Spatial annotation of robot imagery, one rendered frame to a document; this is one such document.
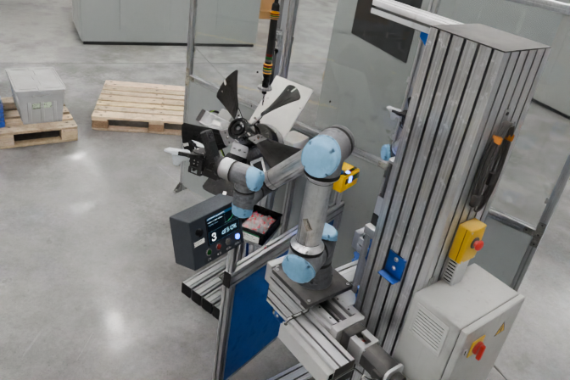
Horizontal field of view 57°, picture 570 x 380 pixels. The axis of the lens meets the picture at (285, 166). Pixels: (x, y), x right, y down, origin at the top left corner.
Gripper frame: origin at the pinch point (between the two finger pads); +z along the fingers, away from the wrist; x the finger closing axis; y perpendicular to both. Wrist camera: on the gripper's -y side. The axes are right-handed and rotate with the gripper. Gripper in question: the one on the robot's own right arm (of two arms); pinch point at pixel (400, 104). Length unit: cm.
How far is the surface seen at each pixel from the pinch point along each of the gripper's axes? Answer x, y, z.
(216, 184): -93, 35, -1
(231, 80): -79, -3, 40
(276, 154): -64, 20, -4
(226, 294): -94, 60, -54
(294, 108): -46, 14, 36
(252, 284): -81, 67, -42
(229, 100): -82, 7, 36
